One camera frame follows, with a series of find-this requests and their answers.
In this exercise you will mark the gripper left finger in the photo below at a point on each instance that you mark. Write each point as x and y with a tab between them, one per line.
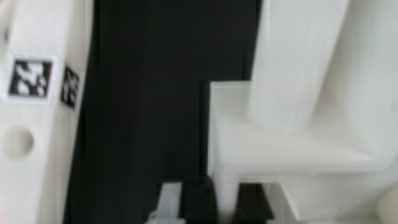
186	202

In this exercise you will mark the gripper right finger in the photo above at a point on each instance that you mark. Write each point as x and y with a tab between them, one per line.
253	207

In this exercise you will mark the white chair seat part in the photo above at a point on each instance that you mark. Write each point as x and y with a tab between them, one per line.
305	121

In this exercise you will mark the white chair leg with tag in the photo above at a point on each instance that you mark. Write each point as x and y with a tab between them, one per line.
45	46

